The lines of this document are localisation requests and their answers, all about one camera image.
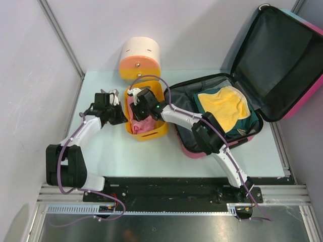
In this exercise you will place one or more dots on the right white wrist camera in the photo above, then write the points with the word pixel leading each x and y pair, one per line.
pixel 134 93

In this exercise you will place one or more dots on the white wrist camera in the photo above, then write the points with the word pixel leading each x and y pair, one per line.
pixel 113 97
pixel 134 93

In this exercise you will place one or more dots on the round pastel drawer cabinet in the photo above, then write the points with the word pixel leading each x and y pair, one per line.
pixel 140 56

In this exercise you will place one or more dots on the dark green cloth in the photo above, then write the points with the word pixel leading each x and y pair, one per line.
pixel 242 127

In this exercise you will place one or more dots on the yellow plastic basket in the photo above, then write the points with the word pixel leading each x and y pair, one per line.
pixel 161 128

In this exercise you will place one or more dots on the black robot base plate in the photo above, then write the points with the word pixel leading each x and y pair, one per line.
pixel 144 193

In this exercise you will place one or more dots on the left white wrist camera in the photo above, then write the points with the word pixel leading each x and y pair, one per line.
pixel 113 97

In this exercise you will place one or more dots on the yellow cloth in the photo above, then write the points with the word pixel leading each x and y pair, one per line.
pixel 228 106

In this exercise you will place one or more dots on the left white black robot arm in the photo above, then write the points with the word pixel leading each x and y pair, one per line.
pixel 65 164

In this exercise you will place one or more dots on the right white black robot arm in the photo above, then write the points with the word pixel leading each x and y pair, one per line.
pixel 207 133

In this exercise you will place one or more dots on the pink cloth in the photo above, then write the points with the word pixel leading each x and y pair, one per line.
pixel 139 127

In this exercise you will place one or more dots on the pink and teal children's suitcase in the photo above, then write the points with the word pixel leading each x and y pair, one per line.
pixel 278 67

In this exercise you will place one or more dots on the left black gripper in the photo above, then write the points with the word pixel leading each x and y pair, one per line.
pixel 121 118

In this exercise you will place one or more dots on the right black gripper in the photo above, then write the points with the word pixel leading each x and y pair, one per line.
pixel 137 115

